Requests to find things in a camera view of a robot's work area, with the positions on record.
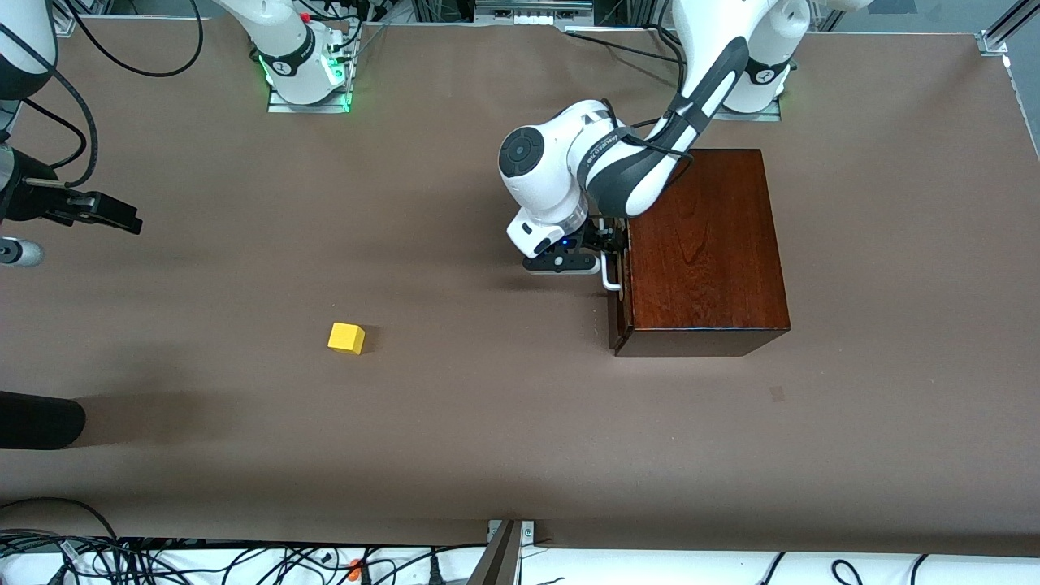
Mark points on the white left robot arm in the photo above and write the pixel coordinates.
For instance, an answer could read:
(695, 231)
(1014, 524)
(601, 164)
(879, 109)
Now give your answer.
(552, 162)

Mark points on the yellow block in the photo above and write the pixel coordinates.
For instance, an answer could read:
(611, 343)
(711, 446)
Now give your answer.
(345, 339)

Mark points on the white power strip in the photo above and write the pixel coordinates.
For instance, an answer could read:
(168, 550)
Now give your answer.
(528, 18)

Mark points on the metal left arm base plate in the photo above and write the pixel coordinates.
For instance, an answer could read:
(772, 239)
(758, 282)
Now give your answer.
(751, 116)

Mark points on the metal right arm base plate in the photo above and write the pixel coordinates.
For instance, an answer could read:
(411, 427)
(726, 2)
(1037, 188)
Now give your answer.
(325, 106)

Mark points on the aluminium profile beam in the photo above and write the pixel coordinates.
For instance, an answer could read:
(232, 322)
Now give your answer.
(497, 561)

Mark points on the black cylinder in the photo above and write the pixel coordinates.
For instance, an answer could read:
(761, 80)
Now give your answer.
(41, 420)

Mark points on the small metal bracket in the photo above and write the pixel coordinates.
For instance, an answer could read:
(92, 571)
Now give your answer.
(528, 532)

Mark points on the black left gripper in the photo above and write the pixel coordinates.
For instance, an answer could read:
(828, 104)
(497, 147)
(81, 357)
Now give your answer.
(602, 239)

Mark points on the aluminium frame rail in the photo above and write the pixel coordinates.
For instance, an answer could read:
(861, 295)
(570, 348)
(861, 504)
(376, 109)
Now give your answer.
(995, 41)
(65, 24)

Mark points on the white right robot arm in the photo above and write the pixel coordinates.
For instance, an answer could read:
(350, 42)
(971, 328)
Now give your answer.
(284, 41)

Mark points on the dark brown wooden cabinet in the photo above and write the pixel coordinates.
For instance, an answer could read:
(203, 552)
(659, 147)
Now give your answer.
(715, 260)

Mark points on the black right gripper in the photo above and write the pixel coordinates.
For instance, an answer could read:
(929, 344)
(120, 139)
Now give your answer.
(31, 200)

